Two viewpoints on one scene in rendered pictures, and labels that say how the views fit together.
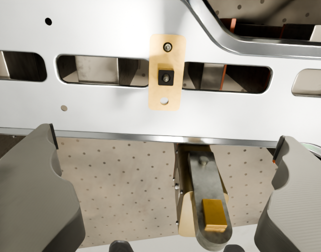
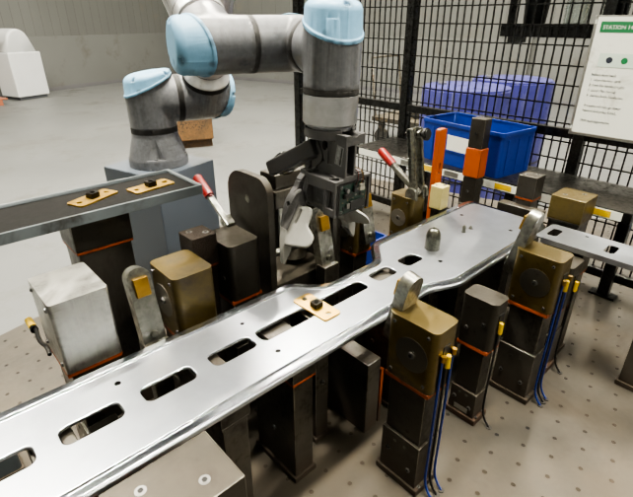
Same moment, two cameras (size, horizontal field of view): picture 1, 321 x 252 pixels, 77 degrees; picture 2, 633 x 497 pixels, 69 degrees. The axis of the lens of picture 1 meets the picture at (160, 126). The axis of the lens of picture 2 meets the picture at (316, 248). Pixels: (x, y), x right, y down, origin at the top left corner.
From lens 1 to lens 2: 0.74 m
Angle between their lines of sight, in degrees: 84
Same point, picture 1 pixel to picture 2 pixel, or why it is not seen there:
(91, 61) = (274, 331)
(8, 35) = (224, 339)
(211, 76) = (359, 352)
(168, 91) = (324, 309)
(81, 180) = not seen: outside the picture
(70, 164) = not seen: outside the picture
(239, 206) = not seen: outside the picture
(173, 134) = (354, 322)
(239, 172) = (571, 472)
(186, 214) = (414, 319)
